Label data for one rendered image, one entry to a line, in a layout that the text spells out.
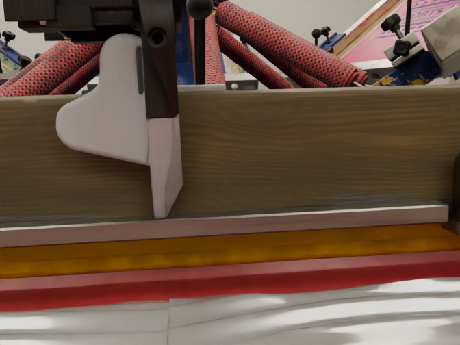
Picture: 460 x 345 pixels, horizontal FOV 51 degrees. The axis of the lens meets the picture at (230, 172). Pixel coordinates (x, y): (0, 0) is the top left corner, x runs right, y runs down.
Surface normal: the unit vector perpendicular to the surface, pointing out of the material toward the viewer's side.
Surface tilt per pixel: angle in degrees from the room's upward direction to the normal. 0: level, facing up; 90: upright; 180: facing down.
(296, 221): 90
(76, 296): 0
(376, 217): 90
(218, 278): 0
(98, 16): 90
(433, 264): 0
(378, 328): 33
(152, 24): 87
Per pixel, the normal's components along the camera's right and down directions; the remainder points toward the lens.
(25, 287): -0.03, -0.99
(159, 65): 0.11, 0.35
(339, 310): 0.09, -0.78
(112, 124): 0.10, 0.01
